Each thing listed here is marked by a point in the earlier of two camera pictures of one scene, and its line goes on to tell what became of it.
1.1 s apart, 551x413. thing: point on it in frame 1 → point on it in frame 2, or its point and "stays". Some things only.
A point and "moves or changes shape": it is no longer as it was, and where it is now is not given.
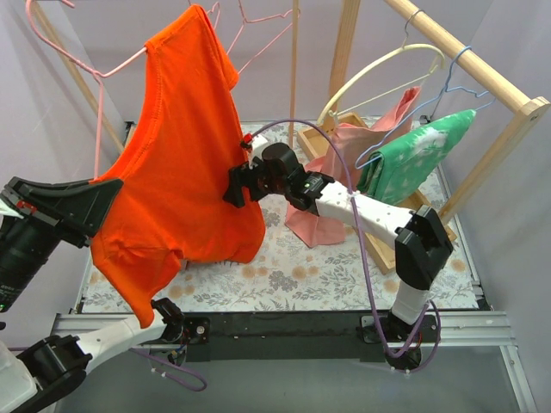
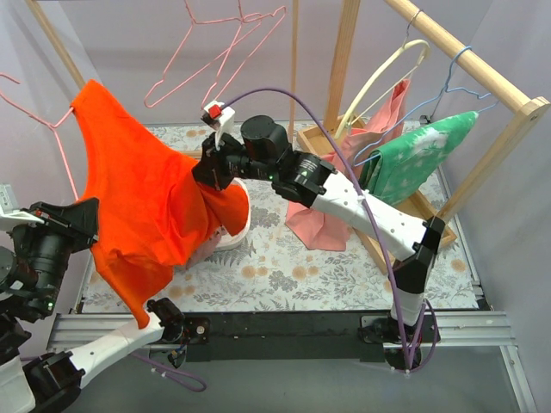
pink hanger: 101,77 → 50,125
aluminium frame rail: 468,329 stays
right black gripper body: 240,186 → 215,161
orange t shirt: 171,205 moves or changes shape
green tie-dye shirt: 396,171 stays
